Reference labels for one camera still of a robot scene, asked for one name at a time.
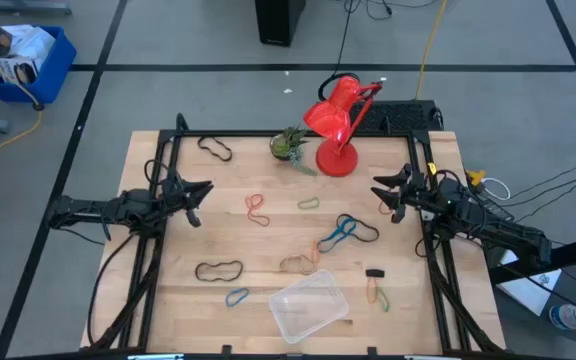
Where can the white printed carton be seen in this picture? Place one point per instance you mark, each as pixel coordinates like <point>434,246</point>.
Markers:
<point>13,70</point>
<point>8,40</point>

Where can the white paper sheet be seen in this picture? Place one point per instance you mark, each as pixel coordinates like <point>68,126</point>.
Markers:
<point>528,290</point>

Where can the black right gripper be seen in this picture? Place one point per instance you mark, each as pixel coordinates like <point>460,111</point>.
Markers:
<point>420,192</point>

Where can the white plastic bottle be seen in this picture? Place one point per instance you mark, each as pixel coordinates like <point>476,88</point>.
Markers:
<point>573,316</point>

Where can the tan rubber band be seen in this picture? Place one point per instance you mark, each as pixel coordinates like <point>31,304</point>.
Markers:
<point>281,264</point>

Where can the blue plastic floor bin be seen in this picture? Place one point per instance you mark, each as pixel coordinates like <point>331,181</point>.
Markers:
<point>53,75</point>

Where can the thin red rubber band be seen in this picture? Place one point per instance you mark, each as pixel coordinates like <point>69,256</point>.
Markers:
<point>246,201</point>
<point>382,210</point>

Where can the black computer tower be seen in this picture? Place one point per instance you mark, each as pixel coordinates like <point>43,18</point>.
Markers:
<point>278,20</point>

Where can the orange rubber band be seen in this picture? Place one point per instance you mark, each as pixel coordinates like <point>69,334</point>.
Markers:
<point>313,252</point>
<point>367,292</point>

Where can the yellow plug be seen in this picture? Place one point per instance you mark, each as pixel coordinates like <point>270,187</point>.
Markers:
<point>475,176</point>

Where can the green rubber band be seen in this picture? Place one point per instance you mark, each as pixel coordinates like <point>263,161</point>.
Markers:
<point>385,302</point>
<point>298,204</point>

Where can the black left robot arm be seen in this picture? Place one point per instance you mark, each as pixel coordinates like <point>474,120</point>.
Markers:
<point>118,207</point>

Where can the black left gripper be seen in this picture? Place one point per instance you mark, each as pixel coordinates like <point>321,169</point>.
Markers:
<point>173,195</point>

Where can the red desk lamp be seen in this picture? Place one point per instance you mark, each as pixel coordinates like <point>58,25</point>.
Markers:
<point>337,160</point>

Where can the blue rubber band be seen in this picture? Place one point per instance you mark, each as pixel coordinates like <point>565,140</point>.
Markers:
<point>227,300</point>

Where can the black perforated box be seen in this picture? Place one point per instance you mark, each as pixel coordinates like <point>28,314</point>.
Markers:
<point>403,117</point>

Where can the teal rubber band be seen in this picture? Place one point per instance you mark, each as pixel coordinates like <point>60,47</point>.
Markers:
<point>338,234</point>

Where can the potted succulent plant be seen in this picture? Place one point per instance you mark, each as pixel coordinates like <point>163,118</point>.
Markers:
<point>282,145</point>

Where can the clear plastic bin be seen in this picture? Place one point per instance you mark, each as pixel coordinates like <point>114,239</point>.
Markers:
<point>308,305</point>

